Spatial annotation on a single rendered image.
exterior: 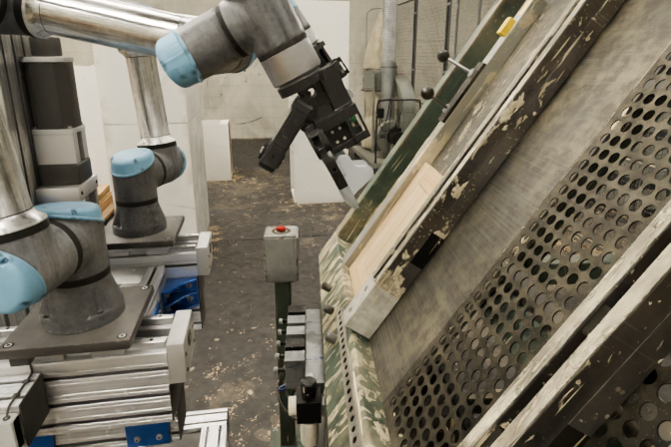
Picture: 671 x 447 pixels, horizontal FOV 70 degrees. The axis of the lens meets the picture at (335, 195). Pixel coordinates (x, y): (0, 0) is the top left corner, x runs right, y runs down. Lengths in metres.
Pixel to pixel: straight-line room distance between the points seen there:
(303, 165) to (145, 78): 3.64
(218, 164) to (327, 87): 5.60
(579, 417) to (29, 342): 0.88
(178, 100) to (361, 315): 2.60
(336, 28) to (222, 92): 4.72
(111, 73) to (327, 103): 2.95
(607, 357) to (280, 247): 1.27
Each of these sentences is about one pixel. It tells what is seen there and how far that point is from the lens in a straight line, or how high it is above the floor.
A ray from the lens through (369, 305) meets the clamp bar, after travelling 1.14.
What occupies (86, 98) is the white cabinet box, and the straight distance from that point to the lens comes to 5.42.
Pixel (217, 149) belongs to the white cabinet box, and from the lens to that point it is 6.21.
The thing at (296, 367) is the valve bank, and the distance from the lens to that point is 1.34.
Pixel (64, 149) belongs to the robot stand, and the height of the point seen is 1.33.
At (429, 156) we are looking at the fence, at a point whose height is 1.25.
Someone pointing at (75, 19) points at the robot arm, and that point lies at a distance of 0.90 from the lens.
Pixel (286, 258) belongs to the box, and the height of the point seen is 0.85.
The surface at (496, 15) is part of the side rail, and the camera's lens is 1.73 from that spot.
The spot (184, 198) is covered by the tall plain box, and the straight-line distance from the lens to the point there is 3.62.
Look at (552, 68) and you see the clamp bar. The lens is 1.11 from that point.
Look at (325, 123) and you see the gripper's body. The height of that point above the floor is 1.44.
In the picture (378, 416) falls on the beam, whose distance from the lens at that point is 0.98.
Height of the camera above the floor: 1.53
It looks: 16 degrees down
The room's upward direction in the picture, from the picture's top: straight up
